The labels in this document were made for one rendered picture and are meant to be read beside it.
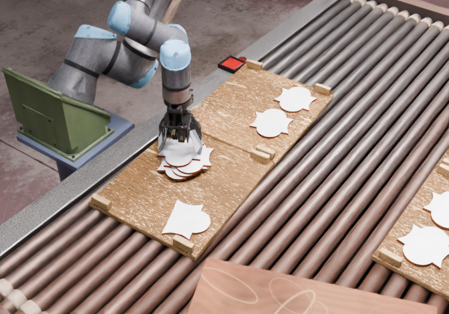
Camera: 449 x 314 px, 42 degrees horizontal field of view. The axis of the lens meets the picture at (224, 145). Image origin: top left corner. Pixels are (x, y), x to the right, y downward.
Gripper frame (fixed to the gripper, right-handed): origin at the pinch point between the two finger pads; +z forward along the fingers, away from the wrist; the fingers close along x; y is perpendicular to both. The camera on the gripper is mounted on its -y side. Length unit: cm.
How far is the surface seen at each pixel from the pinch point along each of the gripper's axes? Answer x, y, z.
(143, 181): -9.0, 10.5, 4.1
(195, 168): 5.3, 6.6, 0.7
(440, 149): 77, -17, 6
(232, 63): 9, -55, 5
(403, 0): 76, -111, 2
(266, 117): 23.5, -22.7, 3.1
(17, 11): -170, -246, 97
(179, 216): 3.7, 23.0, 3.2
